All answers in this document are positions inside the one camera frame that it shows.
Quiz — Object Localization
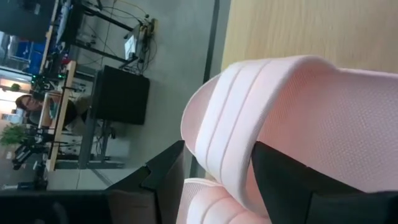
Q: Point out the power strip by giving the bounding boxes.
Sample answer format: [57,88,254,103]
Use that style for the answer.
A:
[136,17,158,39]

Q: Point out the large black cabinet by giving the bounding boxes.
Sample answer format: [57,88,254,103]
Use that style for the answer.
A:
[0,0,57,44]

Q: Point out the black box cabinet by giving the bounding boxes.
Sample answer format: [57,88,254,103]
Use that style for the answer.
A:
[92,64,150,126]

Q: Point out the background green plant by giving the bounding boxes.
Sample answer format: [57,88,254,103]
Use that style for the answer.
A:
[0,123,29,147]

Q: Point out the pink rubber slide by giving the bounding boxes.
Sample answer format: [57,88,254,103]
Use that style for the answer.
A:
[175,177,272,224]
[180,55,398,218]

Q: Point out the person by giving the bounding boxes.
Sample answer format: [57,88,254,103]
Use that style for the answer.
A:
[14,93,93,136]

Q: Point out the black-legged desk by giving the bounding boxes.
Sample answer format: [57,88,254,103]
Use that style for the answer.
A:
[58,0,139,68]

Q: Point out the blue storage bins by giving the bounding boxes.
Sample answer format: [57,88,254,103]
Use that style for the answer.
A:
[8,40,47,75]

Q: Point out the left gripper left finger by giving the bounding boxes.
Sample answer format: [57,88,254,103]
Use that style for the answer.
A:
[105,139,186,224]

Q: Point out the white box device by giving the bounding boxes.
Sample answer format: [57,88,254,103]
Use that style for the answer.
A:
[124,34,138,62]

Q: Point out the wooden desk with grey legs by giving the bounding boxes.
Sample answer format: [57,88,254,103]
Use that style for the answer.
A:
[45,60,111,172]

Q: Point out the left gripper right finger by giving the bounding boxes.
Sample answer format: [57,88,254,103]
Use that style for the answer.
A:
[251,141,365,224]

